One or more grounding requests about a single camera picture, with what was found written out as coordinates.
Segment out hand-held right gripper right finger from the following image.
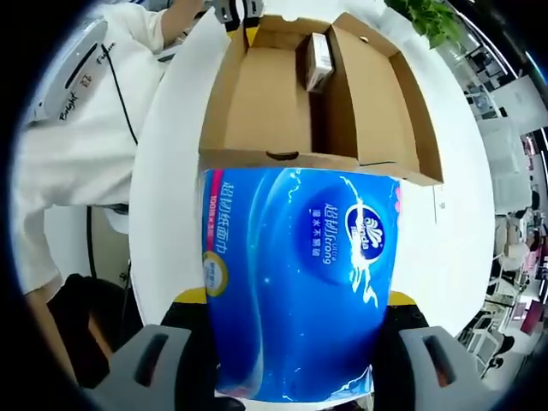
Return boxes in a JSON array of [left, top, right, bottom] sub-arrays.
[[370, 293, 502, 411]]

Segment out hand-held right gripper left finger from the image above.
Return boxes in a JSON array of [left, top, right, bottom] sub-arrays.
[[80, 287, 220, 411]]

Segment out small white carton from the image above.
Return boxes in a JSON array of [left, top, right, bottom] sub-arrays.
[[305, 32, 335, 93]]

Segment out brown cardboard shoe box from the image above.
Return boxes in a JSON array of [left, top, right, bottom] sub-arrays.
[[199, 11, 445, 188]]

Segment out blue soft tissue pack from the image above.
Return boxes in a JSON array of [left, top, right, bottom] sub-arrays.
[[200, 167, 402, 403]]

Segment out person's black trousers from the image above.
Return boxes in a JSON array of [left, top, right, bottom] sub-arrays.
[[46, 273, 145, 389]]

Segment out white grey chest device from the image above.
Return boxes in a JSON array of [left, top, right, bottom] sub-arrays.
[[32, 16, 110, 125]]

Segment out green plant in white pot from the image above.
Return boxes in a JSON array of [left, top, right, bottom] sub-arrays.
[[384, 0, 466, 48]]

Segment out white desk partition panel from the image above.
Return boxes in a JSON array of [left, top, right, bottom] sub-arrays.
[[479, 122, 532, 215]]

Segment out black chest device cable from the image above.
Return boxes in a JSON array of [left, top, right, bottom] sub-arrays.
[[101, 42, 139, 145]]

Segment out black hanging cable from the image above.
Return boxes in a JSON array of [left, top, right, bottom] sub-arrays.
[[84, 205, 98, 283]]

